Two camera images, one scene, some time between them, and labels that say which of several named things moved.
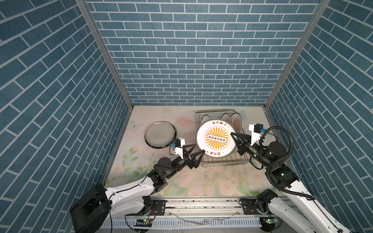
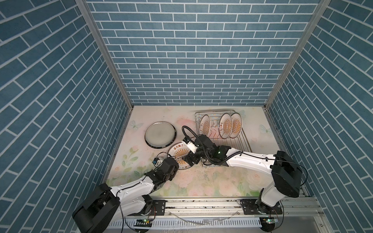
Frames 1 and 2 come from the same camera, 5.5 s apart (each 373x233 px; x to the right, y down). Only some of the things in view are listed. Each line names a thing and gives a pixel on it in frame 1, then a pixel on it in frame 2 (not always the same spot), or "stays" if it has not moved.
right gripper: [246, 138] -> [186, 158]
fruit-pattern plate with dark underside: [160, 134] stays
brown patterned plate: [237, 122] stays
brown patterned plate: [214, 138] -> [177, 151]
